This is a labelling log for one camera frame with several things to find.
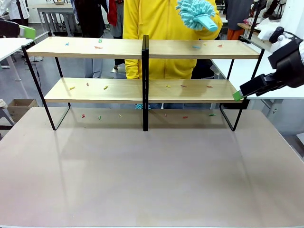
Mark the grey table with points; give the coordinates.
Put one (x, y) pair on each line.
(54, 9)

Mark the wooden shelf black metal frame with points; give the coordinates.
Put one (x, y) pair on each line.
(202, 53)
(95, 51)

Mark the white table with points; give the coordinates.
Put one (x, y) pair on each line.
(9, 47)
(247, 69)

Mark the background person white shirt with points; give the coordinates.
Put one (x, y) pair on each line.
(12, 12)

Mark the light wooden table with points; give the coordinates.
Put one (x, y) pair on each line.
(242, 25)

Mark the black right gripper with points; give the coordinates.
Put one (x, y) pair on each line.
(293, 76)

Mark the grey chair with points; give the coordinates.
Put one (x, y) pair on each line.
(4, 115)

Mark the red garment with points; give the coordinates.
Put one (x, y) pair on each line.
(113, 12)

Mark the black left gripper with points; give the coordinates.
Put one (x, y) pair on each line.
(8, 28)

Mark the metal stand base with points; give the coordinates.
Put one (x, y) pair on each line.
(117, 69)

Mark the black pole stand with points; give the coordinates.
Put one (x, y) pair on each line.
(254, 21)

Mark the person in yellow hoodie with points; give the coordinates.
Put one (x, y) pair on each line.
(161, 35)

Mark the person's right forearm yellow sleeve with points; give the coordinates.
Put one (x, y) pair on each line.
(131, 70)

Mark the cardboard box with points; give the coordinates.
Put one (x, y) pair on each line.
(21, 110)

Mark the background person dark clothes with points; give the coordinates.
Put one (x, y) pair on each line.
(90, 19)

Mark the background person orange trousers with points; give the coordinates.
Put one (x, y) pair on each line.
(237, 12)

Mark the white crumpled paper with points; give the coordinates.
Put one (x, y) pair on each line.
(263, 28)

